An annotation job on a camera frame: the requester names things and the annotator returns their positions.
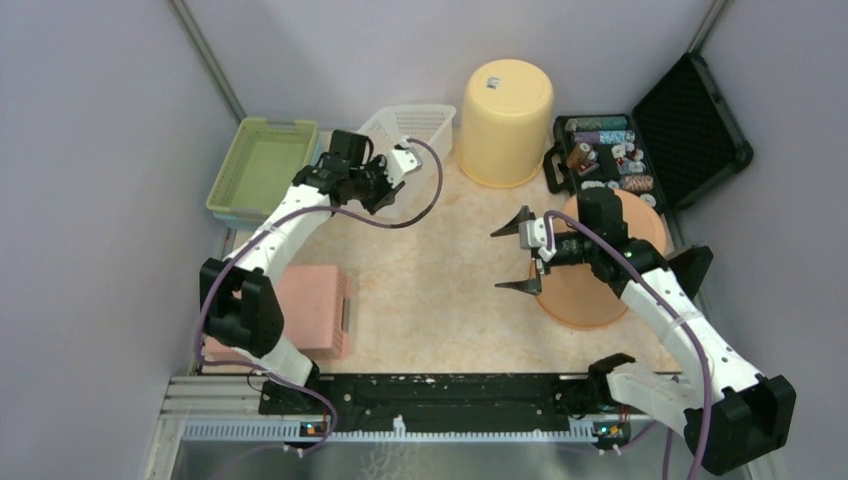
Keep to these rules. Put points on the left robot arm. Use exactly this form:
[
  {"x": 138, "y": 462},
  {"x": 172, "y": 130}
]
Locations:
[{"x": 316, "y": 194}]

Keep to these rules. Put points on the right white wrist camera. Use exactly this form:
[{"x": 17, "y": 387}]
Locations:
[{"x": 533, "y": 235}]

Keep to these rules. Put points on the pink plastic basket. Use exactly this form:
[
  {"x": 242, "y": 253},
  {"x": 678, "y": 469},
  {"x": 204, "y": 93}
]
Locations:
[{"x": 308, "y": 305}]

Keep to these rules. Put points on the orange capybara bucket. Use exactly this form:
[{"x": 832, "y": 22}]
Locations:
[{"x": 573, "y": 296}]

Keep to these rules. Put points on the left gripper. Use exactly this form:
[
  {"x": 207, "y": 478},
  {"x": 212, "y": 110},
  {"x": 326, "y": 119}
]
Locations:
[{"x": 388, "y": 193}]

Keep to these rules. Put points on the brown cylinder in case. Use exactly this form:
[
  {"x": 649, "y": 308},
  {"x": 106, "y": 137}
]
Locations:
[{"x": 580, "y": 155}]

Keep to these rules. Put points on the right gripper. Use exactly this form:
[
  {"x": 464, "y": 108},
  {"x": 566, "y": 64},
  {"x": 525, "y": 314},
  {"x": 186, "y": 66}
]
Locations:
[{"x": 532, "y": 285}]

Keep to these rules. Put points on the blue basket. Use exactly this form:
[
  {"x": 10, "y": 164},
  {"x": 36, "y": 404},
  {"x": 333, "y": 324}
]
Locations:
[{"x": 232, "y": 222}]

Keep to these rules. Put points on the green plastic basket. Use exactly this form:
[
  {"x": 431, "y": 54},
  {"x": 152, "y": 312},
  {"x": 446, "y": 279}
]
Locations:
[{"x": 262, "y": 166}]

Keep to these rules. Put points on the black open tool case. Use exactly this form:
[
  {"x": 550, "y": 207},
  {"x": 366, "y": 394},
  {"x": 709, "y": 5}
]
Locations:
[{"x": 679, "y": 142}]

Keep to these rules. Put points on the yellow capybara bucket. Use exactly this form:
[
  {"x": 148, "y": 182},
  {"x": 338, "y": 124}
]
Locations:
[{"x": 506, "y": 110}]

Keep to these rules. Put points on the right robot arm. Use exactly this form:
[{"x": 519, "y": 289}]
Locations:
[{"x": 728, "y": 412}]

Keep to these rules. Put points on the white mesh plastic basket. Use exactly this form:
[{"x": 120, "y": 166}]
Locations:
[{"x": 431, "y": 123}]

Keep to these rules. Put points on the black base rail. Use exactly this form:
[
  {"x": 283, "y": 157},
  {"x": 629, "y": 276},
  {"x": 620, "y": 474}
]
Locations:
[{"x": 362, "y": 408}]

